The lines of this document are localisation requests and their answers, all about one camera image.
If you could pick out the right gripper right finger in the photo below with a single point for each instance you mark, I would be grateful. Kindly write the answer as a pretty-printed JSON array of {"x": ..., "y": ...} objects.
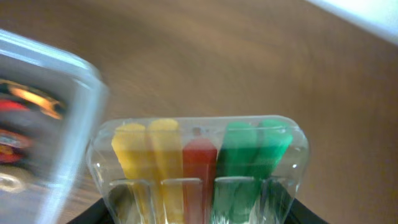
[{"x": 300, "y": 214}]

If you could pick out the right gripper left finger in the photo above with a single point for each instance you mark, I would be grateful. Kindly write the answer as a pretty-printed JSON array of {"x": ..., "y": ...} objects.
[{"x": 95, "y": 214}]

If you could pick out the clear pack of markers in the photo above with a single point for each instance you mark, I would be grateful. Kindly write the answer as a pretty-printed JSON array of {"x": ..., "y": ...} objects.
[{"x": 243, "y": 169}]

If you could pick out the orange black needle-nose pliers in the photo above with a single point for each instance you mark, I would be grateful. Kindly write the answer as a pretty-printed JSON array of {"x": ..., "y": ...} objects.
[{"x": 46, "y": 103}]

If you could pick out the red black cutting pliers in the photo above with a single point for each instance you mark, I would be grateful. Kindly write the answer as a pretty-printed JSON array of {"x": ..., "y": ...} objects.
[{"x": 14, "y": 142}]

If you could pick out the clear plastic container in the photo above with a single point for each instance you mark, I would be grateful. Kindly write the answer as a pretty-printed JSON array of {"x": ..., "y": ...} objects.
[{"x": 36, "y": 189}]

